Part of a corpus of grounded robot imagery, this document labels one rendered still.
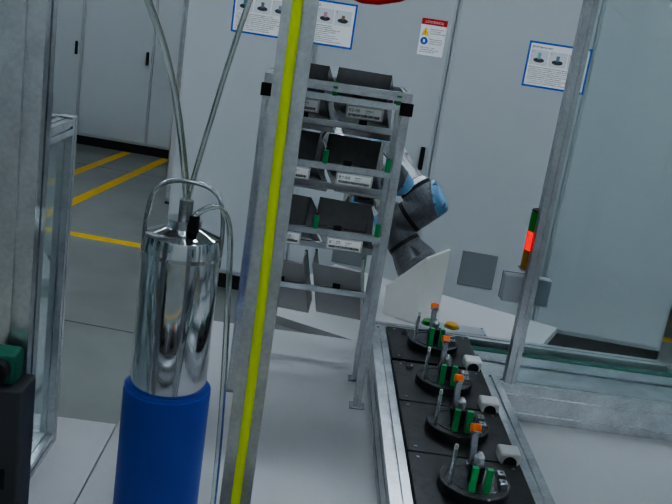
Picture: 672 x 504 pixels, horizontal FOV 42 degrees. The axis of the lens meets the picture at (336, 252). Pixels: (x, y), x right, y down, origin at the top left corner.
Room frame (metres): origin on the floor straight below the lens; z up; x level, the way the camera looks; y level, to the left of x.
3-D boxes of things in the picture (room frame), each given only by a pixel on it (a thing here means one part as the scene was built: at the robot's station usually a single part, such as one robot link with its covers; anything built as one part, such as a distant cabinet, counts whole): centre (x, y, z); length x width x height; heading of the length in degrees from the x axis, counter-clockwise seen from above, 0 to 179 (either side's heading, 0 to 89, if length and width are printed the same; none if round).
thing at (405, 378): (2.01, -0.31, 1.01); 0.24 x 0.24 x 0.13; 2
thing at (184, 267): (1.44, 0.26, 1.32); 0.14 x 0.14 x 0.38
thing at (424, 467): (1.52, -0.33, 1.01); 0.24 x 0.24 x 0.13; 2
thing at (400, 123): (2.12, 0.05, 1.26); 0.36 x 0.21 x 0.80; 92
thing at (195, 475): (1.44, 0.26, 1.00); 0.16 x 0.16 x 0.27
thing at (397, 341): (2.26, -0.30, 0.96); 0.24 x 0.24 x 0.02; 2
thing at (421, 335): (2.26, -0.30, 0.98); 0.14 x 0.14 x 0.02
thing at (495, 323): (2.82, -0.27, 0.84); 0.90 x 0.70 x 0.03; 65
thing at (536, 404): (2.25, -0.60, 0.91); 0.84 x 0.28 x 0.10; 92
